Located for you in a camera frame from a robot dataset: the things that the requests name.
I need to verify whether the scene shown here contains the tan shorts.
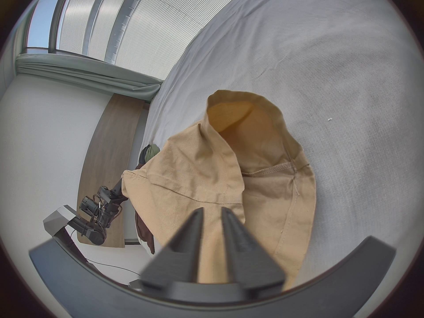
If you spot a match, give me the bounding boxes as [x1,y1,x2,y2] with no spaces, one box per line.
[121,90,317,292]

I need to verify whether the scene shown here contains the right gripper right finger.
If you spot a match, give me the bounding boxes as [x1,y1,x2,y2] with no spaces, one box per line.
[221,208,286,289]

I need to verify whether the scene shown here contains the black cable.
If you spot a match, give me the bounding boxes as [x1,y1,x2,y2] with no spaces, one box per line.
[85,259,142,276]

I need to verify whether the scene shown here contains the grey-green curtain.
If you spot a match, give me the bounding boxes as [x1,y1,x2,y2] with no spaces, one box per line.
[15,53,163,100]

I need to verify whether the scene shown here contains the brown garment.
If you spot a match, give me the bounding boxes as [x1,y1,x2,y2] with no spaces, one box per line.
[134,207,156,255]

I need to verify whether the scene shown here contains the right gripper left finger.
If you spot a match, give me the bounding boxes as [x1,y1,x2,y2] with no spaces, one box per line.
[141,207,204,285]

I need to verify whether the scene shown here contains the bed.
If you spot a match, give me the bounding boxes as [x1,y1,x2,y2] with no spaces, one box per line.
[77,0,424,292]

